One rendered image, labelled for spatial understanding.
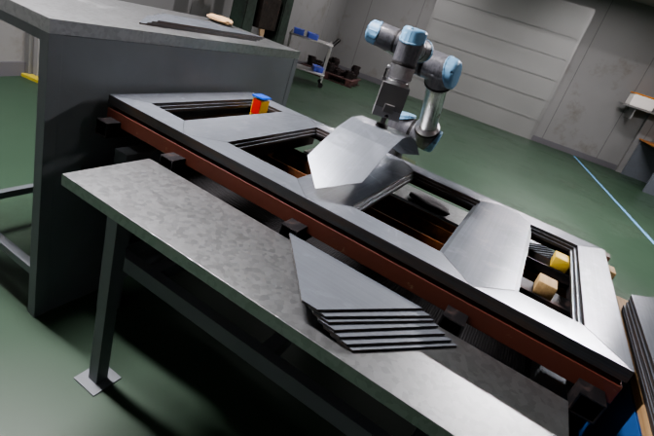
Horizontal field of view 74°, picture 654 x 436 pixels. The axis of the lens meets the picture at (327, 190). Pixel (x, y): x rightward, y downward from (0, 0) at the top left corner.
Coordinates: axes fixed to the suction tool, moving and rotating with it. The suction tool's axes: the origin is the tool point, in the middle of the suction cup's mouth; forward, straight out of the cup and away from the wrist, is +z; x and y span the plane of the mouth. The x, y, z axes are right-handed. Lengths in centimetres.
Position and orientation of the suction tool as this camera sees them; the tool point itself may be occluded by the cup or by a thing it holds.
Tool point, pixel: (380, 129)
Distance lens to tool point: 140.0
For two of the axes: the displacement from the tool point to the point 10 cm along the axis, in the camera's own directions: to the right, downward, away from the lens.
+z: -2.9, 8.8, 3.8
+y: 9.5, 3.1, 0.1
